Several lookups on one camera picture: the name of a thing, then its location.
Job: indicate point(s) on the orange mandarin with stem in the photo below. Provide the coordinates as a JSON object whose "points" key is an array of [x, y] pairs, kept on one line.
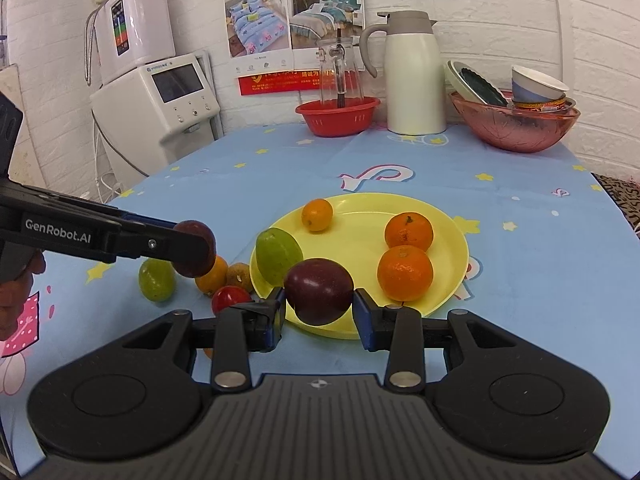
{"points": [[409, 228]]}

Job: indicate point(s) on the white blue ceramic bowl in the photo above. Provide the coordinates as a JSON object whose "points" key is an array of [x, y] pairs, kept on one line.
{"points": [[532, 86]]}

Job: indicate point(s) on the yellow plastic plate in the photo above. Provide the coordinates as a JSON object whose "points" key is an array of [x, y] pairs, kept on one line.
{"points": [[355, 240]]}

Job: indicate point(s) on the clear glass jar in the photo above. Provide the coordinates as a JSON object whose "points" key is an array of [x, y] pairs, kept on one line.
{"points": [[339, 78]]}

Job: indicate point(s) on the pink glass bowl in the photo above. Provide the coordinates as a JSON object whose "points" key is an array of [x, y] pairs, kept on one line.
{"points": [[513, 130]]}

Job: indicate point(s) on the small orange kumquat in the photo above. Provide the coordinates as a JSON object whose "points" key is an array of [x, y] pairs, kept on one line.
{"points": [[317, 215]]}

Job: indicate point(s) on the brown kiwi fruit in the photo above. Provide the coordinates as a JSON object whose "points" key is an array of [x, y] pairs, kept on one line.
{"points": [[238, 275]]}

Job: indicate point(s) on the large orange mandarin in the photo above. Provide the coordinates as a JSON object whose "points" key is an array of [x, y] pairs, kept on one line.
{"points": [[405, 273]]}

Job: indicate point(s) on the red plastic basket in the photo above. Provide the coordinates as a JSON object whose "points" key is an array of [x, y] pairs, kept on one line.
{"points": [[327, 120]]}

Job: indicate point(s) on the small green fruit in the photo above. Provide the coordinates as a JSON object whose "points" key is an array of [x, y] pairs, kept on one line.
{"points": [[157, 280]]}

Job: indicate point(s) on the green white plate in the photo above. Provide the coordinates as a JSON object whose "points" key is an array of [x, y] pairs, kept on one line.
{"points": [[472, 86]]}

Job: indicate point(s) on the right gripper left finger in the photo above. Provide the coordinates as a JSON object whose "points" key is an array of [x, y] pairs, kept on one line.
{"points": [[236, 331]]}

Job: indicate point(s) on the red cherry tomato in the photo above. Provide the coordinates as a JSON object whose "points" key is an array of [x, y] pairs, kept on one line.
{"points": [[229, 296]]}

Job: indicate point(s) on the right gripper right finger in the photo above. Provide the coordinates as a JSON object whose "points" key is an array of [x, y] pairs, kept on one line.
{"points": [[404, 334]]}

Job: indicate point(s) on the orange fruit on cloth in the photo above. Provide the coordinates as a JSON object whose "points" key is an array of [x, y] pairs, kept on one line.
{"points": [[216, 278]]}

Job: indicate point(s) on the white machine with screen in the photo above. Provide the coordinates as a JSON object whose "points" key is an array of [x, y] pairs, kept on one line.
{"points": [[157, 114]]}

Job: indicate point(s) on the large green fruit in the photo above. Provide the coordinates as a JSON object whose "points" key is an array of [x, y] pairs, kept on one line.
{"points": [[276, 253]]}

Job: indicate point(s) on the white thermos jug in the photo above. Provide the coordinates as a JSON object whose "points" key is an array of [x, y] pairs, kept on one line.
{"points": [[413, 71]]}

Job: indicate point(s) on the bedding wall calendar poster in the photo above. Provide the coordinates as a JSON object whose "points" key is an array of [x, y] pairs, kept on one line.
{"points": [[273, 43]]}

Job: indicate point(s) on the dark red plum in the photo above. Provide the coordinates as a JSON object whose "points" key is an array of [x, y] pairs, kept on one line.
{"points": [[319, 291], [198, 249]]}

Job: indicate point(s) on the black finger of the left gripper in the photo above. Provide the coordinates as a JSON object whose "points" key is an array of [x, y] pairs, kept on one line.
{"points": [[148, 237]]}

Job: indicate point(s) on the blue patterned tablecloth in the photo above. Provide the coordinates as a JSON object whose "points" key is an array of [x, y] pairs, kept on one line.
{"points": [[559, 263]]}

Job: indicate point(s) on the white water purifier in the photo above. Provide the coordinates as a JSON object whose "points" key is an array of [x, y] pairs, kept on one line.
{"points": [[132, 33]]}

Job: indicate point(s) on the person's left hand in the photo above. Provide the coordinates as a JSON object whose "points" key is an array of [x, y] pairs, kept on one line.
{"points": [[13, 295]]}

